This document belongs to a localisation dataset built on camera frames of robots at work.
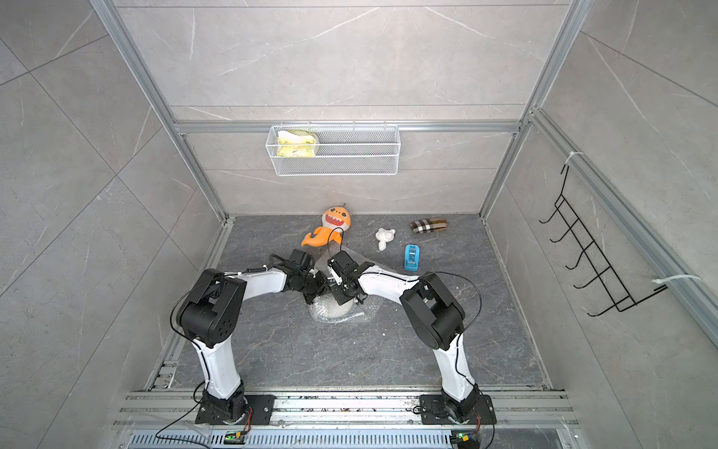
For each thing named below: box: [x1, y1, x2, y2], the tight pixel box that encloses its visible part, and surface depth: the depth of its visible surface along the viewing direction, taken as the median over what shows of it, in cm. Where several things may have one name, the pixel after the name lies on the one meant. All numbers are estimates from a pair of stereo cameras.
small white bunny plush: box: [374, 227, 396, 252], surface depth 112 cm
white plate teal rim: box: [312, 293, 357, 319], surface depth 90 cm
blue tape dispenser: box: [404, 243, 421, 272], surface depth 106 cm
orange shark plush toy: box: [301, 205, 352, 247], surface depth 111 cm
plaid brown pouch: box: [410, 217, 449, 234], surface depth 116 cm
